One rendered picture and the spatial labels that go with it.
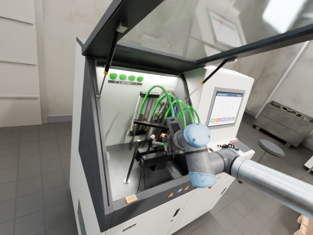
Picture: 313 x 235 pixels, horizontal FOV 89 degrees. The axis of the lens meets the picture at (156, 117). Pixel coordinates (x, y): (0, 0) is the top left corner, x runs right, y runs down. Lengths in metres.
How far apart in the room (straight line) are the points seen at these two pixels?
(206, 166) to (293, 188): 0.21
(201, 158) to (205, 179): 0.06
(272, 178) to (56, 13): 2.46
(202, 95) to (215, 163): 0.70
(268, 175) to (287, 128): 4.98
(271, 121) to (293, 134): 0.56
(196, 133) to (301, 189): 0.28
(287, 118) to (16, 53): 5.67
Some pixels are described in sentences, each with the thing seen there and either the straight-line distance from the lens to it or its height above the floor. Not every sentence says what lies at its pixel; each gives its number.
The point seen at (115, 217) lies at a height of 0.89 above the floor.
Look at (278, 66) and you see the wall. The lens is 6.84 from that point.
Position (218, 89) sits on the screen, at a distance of 1.30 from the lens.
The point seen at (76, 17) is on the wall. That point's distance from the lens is 2.52.
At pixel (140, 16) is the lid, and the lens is 0.56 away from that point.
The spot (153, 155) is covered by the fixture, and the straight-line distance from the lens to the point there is 1.06.
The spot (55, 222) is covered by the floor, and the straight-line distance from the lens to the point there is 1.89.
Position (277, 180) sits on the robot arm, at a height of 1.43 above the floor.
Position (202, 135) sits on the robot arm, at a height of 1.44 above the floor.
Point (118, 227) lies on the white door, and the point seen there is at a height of 0.76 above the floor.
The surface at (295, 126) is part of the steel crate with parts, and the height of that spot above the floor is 0.60.
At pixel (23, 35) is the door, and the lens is 2.47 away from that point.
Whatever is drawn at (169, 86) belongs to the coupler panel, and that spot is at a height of 1.34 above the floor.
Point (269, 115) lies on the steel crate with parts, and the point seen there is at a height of 0.56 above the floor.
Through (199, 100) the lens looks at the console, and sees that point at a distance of 1.16.
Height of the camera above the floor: 1.67
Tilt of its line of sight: 27 degrees down
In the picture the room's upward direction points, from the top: 19 degrees clockwise
